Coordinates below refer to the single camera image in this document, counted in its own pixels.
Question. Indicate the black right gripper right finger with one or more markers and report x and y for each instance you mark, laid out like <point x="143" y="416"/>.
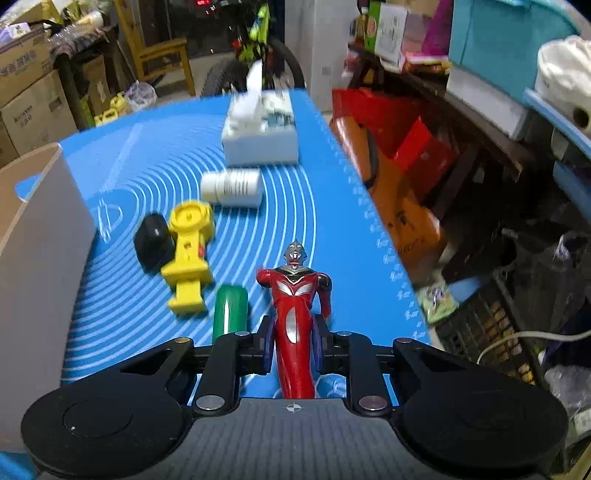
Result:
<point x="353" y="356"/>

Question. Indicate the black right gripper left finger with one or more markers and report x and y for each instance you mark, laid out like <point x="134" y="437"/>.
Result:
<point x="231" y="357"/>

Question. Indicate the green cylindrical bottle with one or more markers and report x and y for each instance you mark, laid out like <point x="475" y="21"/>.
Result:
<point x="231" y="311"/>

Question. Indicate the red Ultraman figure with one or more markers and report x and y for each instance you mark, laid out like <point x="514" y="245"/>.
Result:
<point x="293" y="288"/>

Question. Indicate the black earbuds case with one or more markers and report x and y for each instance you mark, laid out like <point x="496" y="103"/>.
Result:
<point x="153" y="243"/>

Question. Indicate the yellow plastic toy launcher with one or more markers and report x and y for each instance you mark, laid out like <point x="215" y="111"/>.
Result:
<point x="191" y="224"/>

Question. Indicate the beige plastic storage bin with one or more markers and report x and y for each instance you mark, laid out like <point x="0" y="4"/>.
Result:
<point x="46" y="234"/>

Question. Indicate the blue silicone baking mat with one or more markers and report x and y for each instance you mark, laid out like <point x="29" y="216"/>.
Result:
<point x="123" y="408"/>

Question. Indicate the white pill bottle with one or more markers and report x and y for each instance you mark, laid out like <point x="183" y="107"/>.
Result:
<point x="232" y="188"/>

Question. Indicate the white tissue box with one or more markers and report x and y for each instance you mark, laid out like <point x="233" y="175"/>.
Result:
<point x="260" y="128"/>

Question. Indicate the yellow toy vehicle on floor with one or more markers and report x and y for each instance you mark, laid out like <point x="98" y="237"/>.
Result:
<point x="118" y="108"/>

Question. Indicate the wooden chair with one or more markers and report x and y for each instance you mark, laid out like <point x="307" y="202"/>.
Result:
<point x="152" y="62"/>

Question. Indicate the white freezer cabinet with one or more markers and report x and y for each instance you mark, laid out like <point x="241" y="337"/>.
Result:
<point x="317" y="32"/>

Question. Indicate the green white carton box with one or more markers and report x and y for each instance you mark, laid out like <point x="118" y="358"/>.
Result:
<point x="385" y="31"/>

